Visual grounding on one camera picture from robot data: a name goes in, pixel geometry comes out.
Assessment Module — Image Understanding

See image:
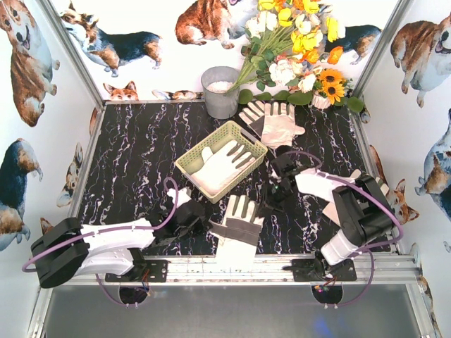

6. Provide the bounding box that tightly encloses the white glove grey patch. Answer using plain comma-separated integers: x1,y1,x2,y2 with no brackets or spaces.
192,140,256,196

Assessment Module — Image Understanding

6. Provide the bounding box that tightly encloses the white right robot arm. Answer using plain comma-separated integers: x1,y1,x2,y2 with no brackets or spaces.
262,153,403,266

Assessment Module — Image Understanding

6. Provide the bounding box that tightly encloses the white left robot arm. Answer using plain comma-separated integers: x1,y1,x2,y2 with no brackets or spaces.
31,201,212,289

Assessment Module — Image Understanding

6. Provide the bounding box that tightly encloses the pale green storage basket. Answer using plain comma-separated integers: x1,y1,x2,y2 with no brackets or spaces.
175,120,268,204

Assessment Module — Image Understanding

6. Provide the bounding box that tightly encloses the striped glove back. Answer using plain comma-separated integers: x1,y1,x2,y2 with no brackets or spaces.
239,101,265,138

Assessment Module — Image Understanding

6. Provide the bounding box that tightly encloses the small white flower pot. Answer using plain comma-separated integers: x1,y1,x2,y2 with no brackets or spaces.
311,93,331,109

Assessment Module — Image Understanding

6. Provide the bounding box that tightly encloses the grey metal bucket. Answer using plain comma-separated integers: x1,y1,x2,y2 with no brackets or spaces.
201,66,239,120

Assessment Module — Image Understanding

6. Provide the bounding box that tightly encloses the artificial flower bouquet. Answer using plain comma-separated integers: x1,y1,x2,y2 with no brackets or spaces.
234,1,369,113

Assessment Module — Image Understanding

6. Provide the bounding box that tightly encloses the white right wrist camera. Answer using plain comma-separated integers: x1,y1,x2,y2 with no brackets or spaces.
270,166,283,182

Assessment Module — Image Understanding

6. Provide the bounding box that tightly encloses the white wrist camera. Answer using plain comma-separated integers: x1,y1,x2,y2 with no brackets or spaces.
166,187,191,208
270,166,283,182

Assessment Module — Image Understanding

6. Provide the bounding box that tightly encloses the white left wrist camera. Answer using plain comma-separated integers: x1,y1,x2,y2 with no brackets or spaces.
166,187,191,208

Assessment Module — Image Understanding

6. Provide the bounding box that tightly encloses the aluminium front rail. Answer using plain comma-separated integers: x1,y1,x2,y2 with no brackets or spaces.
39,253,424,287

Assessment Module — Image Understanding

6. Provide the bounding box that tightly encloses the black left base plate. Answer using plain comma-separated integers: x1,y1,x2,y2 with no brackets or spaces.
105,260,168,282

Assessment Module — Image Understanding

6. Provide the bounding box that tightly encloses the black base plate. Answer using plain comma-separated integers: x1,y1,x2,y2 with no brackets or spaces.
105,260,168,282
283,258,357,282

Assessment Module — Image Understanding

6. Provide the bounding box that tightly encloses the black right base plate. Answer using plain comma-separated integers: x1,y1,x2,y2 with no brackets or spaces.
283,258,357,282

